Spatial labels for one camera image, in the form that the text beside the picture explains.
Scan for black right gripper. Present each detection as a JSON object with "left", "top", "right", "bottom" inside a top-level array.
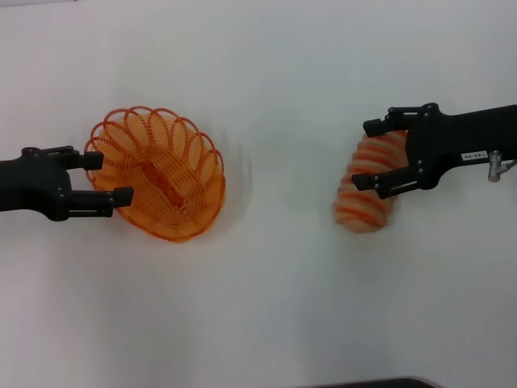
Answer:
[{"left": 351, "top": 103, "right": 517, "bottom": 200}]

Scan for orange striped toy bread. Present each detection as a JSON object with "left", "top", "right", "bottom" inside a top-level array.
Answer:
[{"left": 332, "top": 129, "right": 410, "bottom": 235}]

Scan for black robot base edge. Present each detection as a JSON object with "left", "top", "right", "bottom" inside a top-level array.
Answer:
[{"left": 310, "top": 377, "right": 439, "bottom": 388}]

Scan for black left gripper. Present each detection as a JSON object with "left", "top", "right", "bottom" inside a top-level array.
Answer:
[{"left": 0, "top": 145, "right": 135, "bottom": 222}]

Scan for orange wire basket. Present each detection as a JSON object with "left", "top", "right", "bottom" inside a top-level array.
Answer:
[{"left": 83, "top": 105, "right": 226, "bottom": 244}]

